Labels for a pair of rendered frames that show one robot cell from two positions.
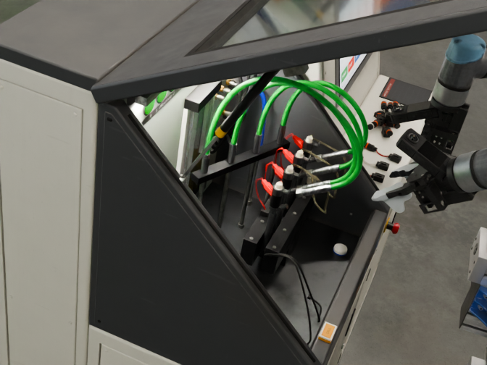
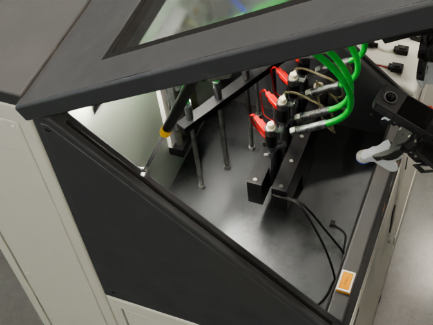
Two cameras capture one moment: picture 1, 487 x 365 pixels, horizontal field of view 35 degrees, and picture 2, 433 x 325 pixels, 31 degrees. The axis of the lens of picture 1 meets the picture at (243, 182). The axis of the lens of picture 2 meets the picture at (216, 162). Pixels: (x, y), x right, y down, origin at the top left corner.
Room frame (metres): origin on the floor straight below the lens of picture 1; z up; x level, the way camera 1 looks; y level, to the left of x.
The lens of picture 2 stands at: (0.42, -0.20, 2.45)
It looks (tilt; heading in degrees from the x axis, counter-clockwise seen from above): 51 degrees down; 12
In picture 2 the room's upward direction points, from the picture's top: 8 degrees counter-clockwise
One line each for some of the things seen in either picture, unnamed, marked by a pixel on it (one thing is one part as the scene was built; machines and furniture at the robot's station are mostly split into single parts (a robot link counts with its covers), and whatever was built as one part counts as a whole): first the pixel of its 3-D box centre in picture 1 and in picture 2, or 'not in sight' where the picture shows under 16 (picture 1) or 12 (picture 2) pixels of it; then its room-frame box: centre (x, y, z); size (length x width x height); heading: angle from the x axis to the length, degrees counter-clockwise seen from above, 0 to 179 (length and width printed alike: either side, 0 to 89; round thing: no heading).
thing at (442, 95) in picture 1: (450, 91); not in sight; (1.57, -0.42, 1.47); 0.08 x 0.08 x 0.05
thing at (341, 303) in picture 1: (344, 298); (368, 222); (1.48, -0.32, 0.87); 0.62 x 0.04 x 0.16; 164
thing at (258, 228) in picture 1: (278, 229); (289, 152); (1.66, -0.12, 0.91); 0.34 x 0.10 x 0.15; 164
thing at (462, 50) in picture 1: (462, 61); not in sight; (1.57, -0.42, 1.55); 0.09 x 0.08 x 0.11; 116
